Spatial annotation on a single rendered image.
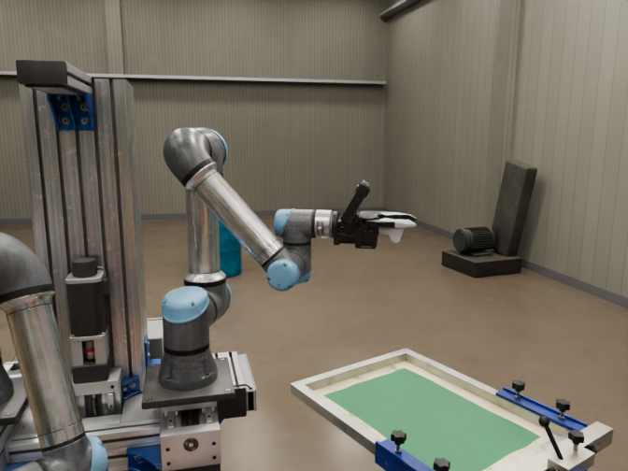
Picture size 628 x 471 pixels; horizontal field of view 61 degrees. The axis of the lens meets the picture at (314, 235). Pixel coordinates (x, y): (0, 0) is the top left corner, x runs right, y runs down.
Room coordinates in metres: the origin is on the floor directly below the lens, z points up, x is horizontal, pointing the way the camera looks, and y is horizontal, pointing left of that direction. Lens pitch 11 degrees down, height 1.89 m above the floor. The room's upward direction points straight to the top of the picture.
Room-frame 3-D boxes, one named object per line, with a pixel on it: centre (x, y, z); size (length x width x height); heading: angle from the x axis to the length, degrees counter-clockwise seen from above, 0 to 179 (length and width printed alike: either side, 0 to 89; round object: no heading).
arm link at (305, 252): (1.38, 0.05, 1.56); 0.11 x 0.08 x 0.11; 170
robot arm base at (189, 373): (1.31, 0.33, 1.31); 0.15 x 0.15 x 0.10
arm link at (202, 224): (1.44, 0.31, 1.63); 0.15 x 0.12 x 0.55; 170
